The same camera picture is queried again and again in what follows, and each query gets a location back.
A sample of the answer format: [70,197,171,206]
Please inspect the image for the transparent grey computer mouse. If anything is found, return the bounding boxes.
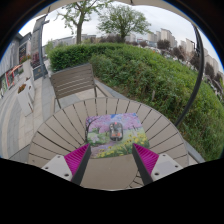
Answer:
[109,121,125,142]

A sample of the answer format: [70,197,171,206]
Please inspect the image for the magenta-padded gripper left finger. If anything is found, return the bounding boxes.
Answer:
[41,143,92,186]

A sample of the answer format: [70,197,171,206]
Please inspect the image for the dense round-crowned green tree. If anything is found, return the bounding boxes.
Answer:
[96,3,152,43]

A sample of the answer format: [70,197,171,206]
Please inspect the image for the green trimmed hedge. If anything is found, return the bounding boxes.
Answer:
[48,42,224,163]

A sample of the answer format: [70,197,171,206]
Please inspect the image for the beige parasol canopy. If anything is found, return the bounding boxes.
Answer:
[33,0,198,28]

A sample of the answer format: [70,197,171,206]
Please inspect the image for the grey slatted outdoor chair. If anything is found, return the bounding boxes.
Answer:
[49,63,109,113]

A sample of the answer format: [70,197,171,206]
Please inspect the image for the tall dark sign pillar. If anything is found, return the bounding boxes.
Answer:
[29,14,51,81]

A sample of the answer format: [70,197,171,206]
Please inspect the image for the curved dark parasol pole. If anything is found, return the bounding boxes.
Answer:
[173,24,205,128]

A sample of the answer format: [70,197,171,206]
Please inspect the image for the flower landscape print mouse pad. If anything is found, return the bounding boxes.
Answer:
[85,112,150,159]

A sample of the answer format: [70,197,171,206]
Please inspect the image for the low white flower planter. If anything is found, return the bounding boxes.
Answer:
[16,83,34,116]

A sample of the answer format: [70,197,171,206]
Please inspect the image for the distant apartment buildings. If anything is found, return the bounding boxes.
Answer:
[46,28,224,84]

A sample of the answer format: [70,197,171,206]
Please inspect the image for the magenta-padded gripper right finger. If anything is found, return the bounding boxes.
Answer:
[131,143,184,186]

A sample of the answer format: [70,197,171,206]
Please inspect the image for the tall white flower planter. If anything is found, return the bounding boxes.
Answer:
[20,56,34,79]

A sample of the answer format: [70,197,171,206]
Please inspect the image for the grey storefront building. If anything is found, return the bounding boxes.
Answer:
[0,32,33,101]

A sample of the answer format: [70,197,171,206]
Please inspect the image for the thin-crowned tree with bare trunk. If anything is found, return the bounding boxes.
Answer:
[54,0,114,45]

